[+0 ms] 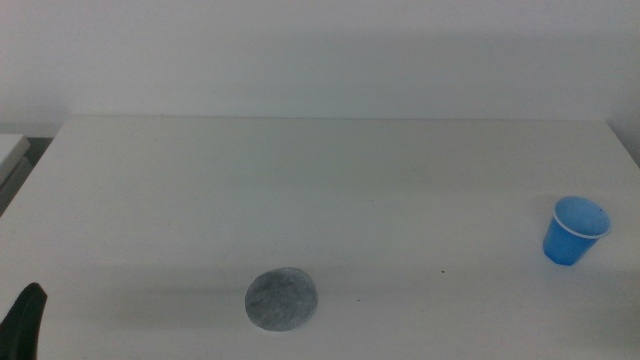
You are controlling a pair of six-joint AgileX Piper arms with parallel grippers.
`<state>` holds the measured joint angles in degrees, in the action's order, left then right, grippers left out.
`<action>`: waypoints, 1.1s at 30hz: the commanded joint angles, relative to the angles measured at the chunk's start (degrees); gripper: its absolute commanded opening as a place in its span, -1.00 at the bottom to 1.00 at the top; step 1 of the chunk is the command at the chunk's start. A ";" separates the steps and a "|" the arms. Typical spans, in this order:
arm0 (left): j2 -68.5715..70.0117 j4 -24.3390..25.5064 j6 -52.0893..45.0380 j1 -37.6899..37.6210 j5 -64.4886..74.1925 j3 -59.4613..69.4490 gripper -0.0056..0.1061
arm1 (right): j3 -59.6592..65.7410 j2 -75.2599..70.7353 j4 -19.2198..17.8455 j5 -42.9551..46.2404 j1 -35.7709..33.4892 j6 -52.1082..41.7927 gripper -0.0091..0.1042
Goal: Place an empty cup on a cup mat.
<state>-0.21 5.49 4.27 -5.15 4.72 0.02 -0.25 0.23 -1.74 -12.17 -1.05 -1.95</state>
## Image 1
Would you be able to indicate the blue plastic cup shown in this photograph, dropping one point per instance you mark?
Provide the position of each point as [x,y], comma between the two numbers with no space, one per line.
[570,242]

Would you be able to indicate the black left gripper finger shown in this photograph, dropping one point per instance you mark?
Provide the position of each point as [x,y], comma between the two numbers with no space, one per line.
[22,325]

